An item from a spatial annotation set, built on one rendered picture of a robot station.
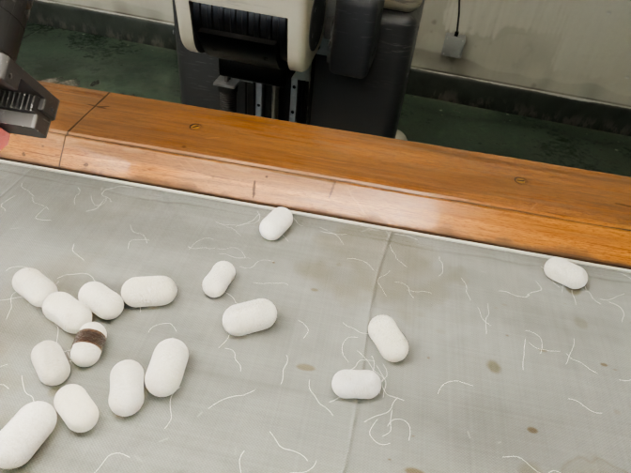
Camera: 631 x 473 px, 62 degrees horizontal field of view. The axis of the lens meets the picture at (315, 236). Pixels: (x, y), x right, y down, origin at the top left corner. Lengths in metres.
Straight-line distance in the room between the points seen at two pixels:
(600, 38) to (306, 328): 2.16
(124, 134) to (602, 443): 0.45
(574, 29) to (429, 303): 2.05
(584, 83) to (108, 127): 2.16
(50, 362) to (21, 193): 0.20
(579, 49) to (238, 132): 2.02
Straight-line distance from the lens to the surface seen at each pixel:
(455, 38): 2.33
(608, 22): 2.41
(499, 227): 0.48
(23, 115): 0.38
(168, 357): 0.34
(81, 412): 0.33
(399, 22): 1.16
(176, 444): 0.33
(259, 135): 0.52
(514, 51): 2.40
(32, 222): 0.49
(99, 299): 0.38
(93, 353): 0.36
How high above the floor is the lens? 1.03
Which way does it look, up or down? 41 degrees down
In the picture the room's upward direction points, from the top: 7 degrees clockwise
